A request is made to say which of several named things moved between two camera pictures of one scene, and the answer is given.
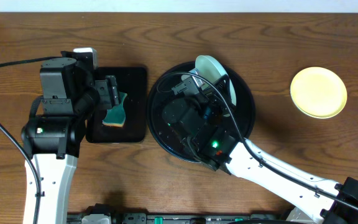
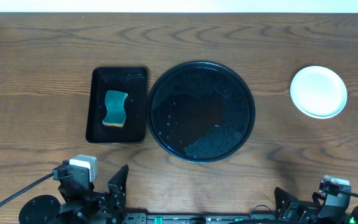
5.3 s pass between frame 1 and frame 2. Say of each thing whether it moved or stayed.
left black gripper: moved
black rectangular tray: stayed
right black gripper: moved
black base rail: stayed
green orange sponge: stayed
